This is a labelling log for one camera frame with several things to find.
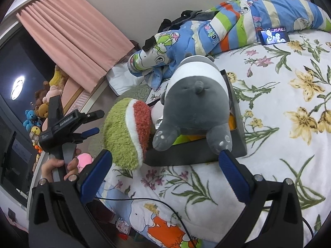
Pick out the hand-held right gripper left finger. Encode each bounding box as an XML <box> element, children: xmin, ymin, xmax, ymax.
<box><xmin>28</xmin><ymin>149</ymin><xmax>115</xmax><ymax>248</ymax></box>

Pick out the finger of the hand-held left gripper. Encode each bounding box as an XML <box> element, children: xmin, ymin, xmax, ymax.
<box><xmin>83</xmin><ymin>110</ymin><xmax>105</xmax><ymax>123</ymax></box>
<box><xmin>74</xmin><ymin>127</ymin><xmax>100</xmax><ymax>142</ymax></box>

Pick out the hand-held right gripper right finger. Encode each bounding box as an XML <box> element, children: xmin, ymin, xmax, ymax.
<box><xmin>216</xmin><ymin>149</ymin><xmax>305</xmax><ymax>248</ymax></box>

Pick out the red green watermelon plush toy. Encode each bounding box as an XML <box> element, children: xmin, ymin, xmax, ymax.
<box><xmin>103</xmin><ymin>98</ymin><xmax>153</xmax><ymax>170</ymax></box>

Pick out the orange plush toy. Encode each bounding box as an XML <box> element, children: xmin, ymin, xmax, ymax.
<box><xmin>186</xmin><ymin>114</ymin><xmax>237</xmax><ymax>142</ymax></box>

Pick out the black box container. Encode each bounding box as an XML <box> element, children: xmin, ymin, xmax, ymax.
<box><xmin>143</xmin><ymin>69</ymin><xmax>247</xmax><ymax>166</ymax></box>

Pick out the grey and white plush toy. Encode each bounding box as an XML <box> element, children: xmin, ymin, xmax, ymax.
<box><xmin>152</xmin><ymin>55</ymin><xmax>233</xmax><ymax>153</ymax></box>

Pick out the person's left hand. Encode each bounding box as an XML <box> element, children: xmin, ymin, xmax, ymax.
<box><xmin>41</xmin><ymin>148</ymin><xmax>80</xmax><ymax>184</ymax></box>

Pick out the pink round plush toy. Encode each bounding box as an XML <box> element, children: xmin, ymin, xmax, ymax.
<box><xmin>77</xmin><ymin>153</ymin><xmax>94</xmax><ymax>172</ymax></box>

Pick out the row of plush toys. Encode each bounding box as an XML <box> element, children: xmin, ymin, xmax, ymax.
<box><xmin>23</xmin><ymin>66</ymin><xmax>66</xmax><ymax>153</ymax></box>

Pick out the white pillow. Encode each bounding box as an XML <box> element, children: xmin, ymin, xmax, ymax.
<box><xmin>106</xmin><ymin>64</ymin><xmax>141</xmax><ymax>97</ymax></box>

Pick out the green patterned cushion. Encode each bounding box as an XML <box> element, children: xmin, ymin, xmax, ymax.
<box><xmin>121</xmin><ymin>85</ymin><xmax>162</xmax><ymax>105</ymax></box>

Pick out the blue cartoon print cloth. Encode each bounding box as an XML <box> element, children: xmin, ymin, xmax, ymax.
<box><xmin>100</xmin><ymin>181</ymin><xmax>205</xmax><ymax>248</ymax></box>

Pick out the pink patterned packet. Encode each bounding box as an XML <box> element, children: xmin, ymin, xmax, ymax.
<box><xmin>116</xmin><ymin>219</ymin><xmax>130</xmax><ymax>235</ymax></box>

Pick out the yellow-green plush toy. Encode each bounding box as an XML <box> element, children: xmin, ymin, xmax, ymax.
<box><xmin>173</xmin><ymin>134</ymin><xmax>193</xmax><ymax>145</ymax></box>

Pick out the pink curtain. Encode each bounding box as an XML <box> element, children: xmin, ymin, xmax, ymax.
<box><xmin>16</xmin><ymin>0</ymin><xmax>135</xmax><ymax>93</ymax></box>

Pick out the dark window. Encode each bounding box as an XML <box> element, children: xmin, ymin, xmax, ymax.
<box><xmin>0</xmin><ymin>23</ymin><xmax>56</xmax><ymax>207</ymax></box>

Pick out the white floral blanket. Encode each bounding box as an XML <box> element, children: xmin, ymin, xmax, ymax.
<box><xmin>103</xmin><ymin>30</ymin><xmax>331</xmax><ymax>248</ymax></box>

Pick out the dark clothing pile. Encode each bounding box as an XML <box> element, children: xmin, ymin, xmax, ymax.
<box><xmin>142</xmin><ymin>10</ymin><xmax>215</xmax><ymax>51</ymax></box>

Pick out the black smartphone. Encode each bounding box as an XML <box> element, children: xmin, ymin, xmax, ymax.
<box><xmin>257</xmin><ymin>26</ymin><xmax>289</xmax><ymax>46</ymax></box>

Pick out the blue striped cartoon quilt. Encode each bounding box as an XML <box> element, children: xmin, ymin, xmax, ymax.
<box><xmin>128</xmin><ymin>0</ymin><xmax>331</xmax><ymax>91</ymax></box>

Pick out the black cable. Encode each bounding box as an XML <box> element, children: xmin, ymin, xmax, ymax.
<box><xmin>94</xmin><ymin>198</ymin><xmax>199</xmax><ymax>242</ymax></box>

